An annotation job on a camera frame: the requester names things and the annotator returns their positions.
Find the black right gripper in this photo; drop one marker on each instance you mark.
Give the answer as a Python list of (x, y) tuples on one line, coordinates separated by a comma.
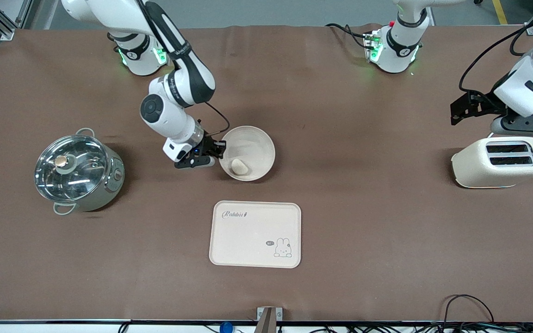
[(209, 144)]

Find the cream two-slot toaster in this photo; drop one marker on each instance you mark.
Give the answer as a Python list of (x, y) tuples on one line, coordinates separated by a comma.
[(484, 169)]

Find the grey metal camera bracket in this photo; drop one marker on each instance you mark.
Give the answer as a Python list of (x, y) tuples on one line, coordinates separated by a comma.
[(269, 319)]

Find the round cream plate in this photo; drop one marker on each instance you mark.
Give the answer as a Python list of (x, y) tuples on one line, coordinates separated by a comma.
[(252, 148)]

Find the cream rabbit print tray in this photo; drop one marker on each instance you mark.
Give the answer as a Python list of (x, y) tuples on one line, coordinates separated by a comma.
[(248, 231)]

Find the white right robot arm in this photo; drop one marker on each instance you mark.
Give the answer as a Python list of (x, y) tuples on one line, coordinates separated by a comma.
[(169, 115)]

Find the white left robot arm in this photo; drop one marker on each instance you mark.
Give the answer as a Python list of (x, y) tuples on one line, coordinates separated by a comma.
[(525, 88)]

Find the blue round knob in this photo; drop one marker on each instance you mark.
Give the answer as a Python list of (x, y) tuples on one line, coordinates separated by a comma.
[(226, 328)]

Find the silver electric cooking pot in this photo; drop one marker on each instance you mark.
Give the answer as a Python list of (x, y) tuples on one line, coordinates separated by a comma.
[(109, 185)]

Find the small cream bun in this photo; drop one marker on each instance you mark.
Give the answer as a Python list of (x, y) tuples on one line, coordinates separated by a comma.
[(239, 167)]

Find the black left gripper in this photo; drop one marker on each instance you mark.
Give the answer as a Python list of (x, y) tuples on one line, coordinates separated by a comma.
[(484, 103)]

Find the glass pot lid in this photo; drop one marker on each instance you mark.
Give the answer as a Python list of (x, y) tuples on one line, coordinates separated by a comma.
[(74, 173)]

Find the brown table cloth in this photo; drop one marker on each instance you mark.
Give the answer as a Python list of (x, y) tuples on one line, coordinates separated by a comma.
[(340, 138)]

